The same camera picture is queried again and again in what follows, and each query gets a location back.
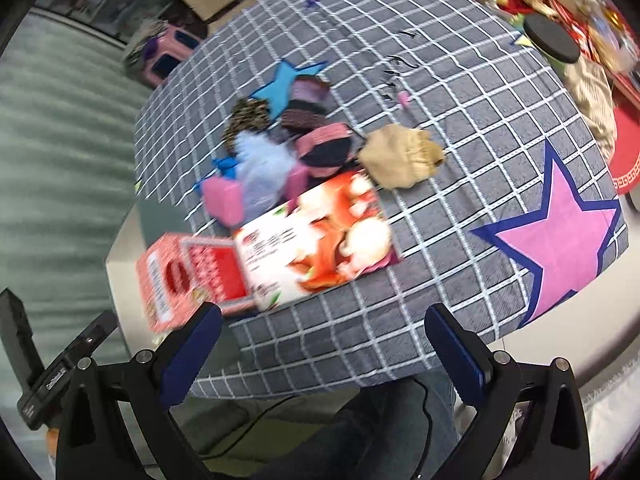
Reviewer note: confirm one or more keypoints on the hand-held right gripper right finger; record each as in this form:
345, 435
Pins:
457, 360

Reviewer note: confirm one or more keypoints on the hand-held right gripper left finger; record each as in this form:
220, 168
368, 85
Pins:
192, 355

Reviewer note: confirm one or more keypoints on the beige sock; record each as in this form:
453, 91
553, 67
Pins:
400, 157

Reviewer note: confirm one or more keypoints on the leopard print sock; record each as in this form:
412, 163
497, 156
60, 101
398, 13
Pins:
247, 120

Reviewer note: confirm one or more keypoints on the pink navy sock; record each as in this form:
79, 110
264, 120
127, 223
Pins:
325, 152

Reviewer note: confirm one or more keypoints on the purple striped sock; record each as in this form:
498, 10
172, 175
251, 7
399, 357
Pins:
310, 91

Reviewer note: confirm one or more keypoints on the pink patterned carton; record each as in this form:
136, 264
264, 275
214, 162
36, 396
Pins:
165, 280

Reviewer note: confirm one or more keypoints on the white red printed carton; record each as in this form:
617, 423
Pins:
325, 240

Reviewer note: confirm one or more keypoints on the light blue fluffy sock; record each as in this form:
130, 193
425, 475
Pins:
262, 167

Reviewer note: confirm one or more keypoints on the grey checkered star tablecloth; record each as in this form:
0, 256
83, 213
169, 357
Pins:
450, 135

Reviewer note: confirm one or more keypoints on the maroon sock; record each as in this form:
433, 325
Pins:
302, 121

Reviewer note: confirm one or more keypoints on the red round mat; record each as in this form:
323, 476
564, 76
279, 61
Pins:
627, 155

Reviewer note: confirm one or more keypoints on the small pink eraser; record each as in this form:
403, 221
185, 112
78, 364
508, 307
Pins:
403, 99

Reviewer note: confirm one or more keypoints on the beige cloth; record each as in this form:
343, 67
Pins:
592, 105

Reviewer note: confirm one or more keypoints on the pink stool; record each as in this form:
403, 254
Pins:
170, 55

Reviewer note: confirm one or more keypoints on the jar with black lid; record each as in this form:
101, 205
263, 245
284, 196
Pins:
550, 37

